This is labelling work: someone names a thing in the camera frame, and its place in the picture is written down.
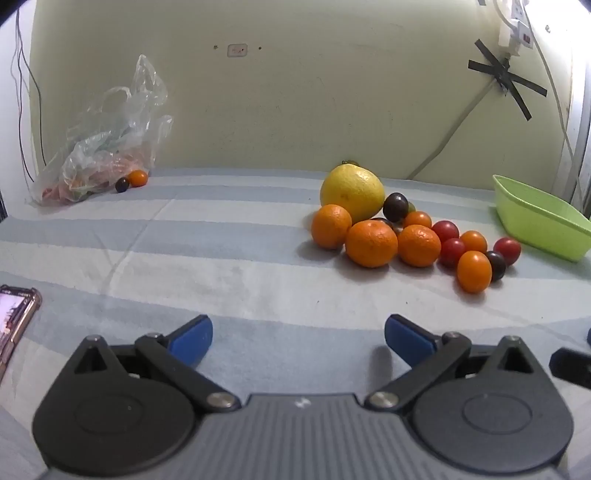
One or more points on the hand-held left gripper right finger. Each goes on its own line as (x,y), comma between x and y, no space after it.
(406,341)

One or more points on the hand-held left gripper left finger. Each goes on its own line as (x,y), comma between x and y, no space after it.
(191,339)

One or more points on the mandarin orange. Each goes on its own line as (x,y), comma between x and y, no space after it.
(418,247)
(330,226)
(371,244)

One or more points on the large orange cherry tomato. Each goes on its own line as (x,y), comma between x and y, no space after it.
(474,272)

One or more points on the red cherry tomato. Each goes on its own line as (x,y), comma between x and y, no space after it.
(451,253)
(508,249)
(445,230)

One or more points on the dark purple cherry tomato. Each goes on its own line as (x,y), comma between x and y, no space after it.
(122,185)
(497,265)
(396,206)

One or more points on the light green plastic basket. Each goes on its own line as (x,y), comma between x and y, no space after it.
(540,226)

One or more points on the yellow grapefruit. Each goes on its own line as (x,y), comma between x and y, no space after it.
(353,191)

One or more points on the smartphone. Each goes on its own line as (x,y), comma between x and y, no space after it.
(14,323)

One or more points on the clear plastic bag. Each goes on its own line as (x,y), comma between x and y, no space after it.
(106,157)

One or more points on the black tape cross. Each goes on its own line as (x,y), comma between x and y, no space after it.
(501,69)

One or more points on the white power strip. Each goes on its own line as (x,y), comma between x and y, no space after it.
(517,27)

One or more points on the window with white frame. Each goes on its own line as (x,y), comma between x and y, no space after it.
(582,138)

